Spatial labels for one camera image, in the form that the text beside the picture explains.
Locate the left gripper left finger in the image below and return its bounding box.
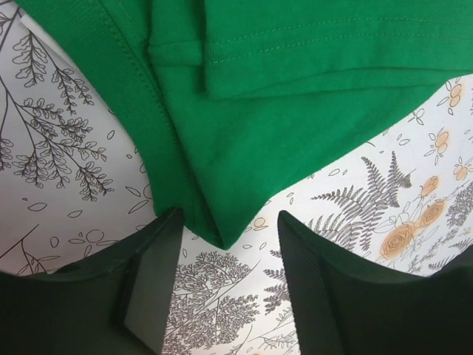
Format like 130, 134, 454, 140
1, 209, 184, 354

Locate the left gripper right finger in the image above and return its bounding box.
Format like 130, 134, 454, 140
278, 211, 472, 355

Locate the green t shirt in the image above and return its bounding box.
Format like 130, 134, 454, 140
20, 0, 472, 249

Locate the floral tablecloth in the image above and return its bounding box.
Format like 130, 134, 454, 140
1, 1, 472, 354

